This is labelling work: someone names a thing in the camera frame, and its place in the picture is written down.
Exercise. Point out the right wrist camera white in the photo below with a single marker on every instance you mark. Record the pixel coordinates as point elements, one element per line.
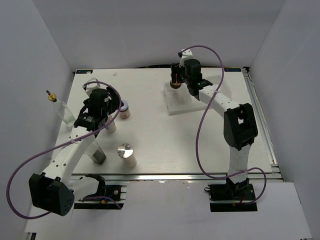
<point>184,55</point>

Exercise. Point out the white tube bottle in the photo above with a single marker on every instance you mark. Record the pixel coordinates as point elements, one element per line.
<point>110,125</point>

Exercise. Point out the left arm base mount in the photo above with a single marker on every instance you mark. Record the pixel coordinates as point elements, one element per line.
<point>92,192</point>

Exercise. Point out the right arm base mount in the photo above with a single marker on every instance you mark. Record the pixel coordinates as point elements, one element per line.
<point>231,197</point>

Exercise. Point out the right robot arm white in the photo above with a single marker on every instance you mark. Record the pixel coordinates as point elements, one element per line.
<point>239,122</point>

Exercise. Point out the glass bottle gold spout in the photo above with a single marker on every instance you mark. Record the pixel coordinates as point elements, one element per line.
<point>62,110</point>

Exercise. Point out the clear bottle dark contents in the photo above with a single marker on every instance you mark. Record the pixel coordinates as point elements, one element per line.
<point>95,152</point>

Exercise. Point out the white three-slot organizer tray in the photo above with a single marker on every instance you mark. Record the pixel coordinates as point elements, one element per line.
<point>179,101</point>

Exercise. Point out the silver lid white shaker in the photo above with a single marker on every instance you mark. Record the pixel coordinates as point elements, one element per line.
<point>126,152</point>

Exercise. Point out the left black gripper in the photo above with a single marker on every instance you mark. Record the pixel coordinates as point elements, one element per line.
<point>114,102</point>

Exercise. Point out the purple lid spice jar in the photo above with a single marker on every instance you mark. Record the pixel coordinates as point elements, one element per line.
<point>124,112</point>

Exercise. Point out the aluminium rail front edge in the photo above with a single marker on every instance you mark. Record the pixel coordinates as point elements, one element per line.
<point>153,177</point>

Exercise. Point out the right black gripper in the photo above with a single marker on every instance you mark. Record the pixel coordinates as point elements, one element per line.
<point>175,68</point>

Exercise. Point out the red lid sauce jar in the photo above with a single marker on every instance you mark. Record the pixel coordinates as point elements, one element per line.
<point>174,82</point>

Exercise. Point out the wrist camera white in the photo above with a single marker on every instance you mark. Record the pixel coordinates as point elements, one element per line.
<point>184,55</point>
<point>91,85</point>

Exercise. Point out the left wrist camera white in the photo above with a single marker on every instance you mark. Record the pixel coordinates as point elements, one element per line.
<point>91,85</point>

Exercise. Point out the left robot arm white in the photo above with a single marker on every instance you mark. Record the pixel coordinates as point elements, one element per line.
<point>52,190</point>

